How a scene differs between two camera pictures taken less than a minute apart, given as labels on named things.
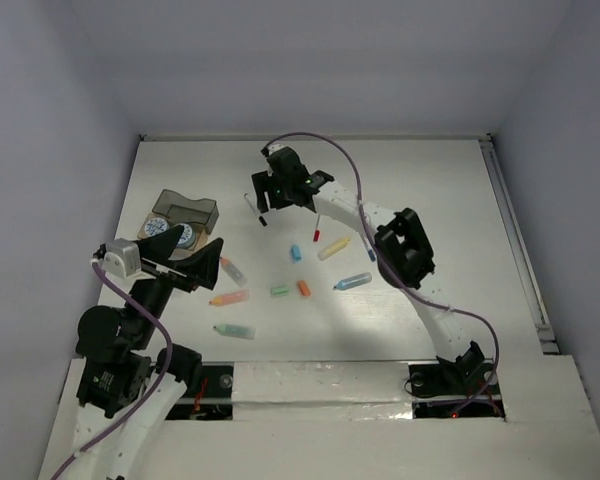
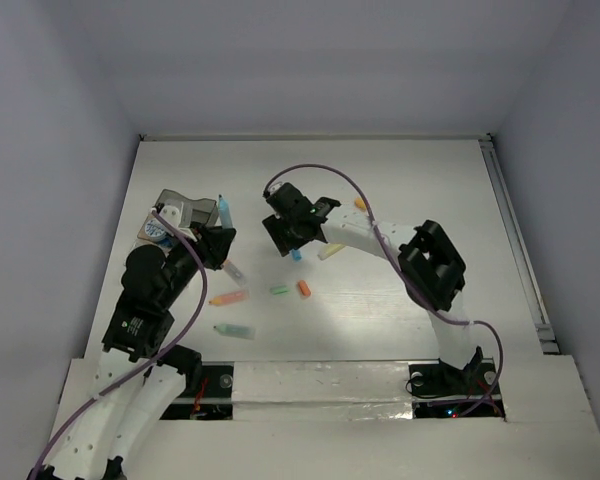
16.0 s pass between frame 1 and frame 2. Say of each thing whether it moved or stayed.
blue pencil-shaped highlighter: moved
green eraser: stayed
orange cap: stayed
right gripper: moved
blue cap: stayed
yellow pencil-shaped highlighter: stayed
